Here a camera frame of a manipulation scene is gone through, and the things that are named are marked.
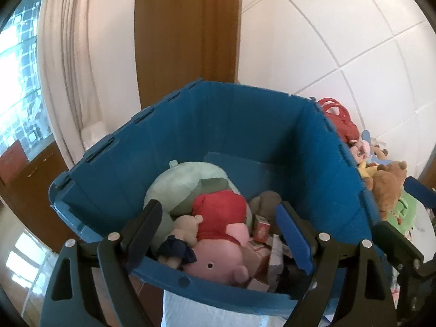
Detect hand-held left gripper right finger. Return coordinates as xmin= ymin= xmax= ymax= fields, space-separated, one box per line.
xmin=275 ymin=200 xmax=399 ymax=327

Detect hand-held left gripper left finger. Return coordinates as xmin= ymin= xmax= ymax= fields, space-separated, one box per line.
xmin=39 ymin=198 xmax=163 ymax=327

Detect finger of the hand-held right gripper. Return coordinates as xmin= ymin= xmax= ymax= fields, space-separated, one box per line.
xmin=373 ymin=221 xmax=436 ymax=319
xmin=404 ymin=176 xmax=436 ymax=209

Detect blue plastic storage bin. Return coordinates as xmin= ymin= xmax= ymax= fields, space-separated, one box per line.
xmin=48 ymin=80 xmax=385 ymax=317

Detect white desktop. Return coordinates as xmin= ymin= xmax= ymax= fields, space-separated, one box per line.
xmin=161 ymin=208 xmax=436 ymax=327

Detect grey and white box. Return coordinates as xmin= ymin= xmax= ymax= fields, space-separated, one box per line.
xmin=267 ymin=234 xmax=292 ymax=292

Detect small red box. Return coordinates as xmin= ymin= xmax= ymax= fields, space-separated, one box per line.
xmin=253 ymin=215 xmax=272 ymax=243

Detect small beige bear plush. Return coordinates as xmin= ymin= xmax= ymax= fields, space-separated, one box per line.
xmin=157 ymin=214 xmax=205 ymax=268

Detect cardboard boxes in bin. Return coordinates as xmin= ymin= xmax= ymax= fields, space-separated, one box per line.
xmin=243 ymin=240 xmax=274 ymax=280

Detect grey plush toy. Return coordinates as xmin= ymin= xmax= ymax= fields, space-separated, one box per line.
xmin=248 ymin=191 xmax=283 ymax=236

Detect yellow plush toy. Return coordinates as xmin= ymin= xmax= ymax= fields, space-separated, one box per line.
xmin=357 ymin=162 xmax=379 ymax=190

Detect pink-haired plush toy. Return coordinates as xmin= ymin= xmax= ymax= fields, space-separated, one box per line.
xmin=349 ymin=138 xmax=370 ymax=165

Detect blue-eared brown plush toy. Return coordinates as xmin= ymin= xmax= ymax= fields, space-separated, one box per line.
xmin=360 ymin=129 xmax=389 ymax=161

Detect pink pig plush red dress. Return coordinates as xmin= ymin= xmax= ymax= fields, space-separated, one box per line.
xmin=183 ymin=191 xmax=252 ymax=285

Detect red handbag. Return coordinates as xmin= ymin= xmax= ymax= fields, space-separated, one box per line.
xmin=316 ymin=97 xmax=359 ymax=144

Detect wooden cabinet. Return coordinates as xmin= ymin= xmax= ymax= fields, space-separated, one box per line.
xmin=0 ymin=139 xmax=80 ymax=253

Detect white curtain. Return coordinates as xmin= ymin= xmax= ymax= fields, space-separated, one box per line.
xmin=37 ymin=0 xmax=141 ymax=151

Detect window with grid glass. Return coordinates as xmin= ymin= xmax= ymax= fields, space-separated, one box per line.
xmin=0 ymin=0 xmax=52 ymax=151

